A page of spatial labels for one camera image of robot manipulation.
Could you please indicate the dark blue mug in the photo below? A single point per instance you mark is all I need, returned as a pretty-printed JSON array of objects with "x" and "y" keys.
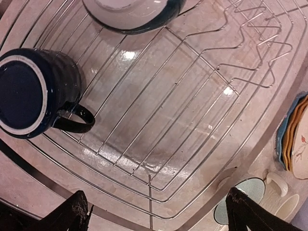
[{"x": 41, "y": 89}]

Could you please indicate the blue polka dot plate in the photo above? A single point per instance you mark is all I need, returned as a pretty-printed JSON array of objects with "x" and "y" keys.
[{"x": 283, "y": 126}]

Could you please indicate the cream ribbed mug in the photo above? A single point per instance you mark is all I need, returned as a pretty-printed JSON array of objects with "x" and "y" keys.
[{"x": 278, "y": 199}]

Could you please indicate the wire dish rack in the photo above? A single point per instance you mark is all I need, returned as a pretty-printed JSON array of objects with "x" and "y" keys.
[{"x": 182, "y": 112}]

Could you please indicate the dark teal bowl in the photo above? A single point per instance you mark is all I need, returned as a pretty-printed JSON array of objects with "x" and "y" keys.
[{"x": 134, "y": 16}]

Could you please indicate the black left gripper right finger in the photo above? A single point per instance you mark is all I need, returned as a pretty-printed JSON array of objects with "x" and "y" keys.
[{"x": 245, "y": 214}]

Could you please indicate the cream plate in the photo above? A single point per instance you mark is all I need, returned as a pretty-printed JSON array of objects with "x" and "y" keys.
[{"x": 300, "y": 150}]

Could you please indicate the yellow polka dot plate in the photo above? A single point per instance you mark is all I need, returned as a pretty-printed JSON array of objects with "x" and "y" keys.
[{"x": 290, "y": 131}]

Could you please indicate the light blue patterned bowl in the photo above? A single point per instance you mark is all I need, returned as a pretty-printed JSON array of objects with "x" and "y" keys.
[{"x": 253, "y": 187}]

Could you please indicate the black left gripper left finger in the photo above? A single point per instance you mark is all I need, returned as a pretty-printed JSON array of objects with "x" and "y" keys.
[{"x": 71, "y": 215}]

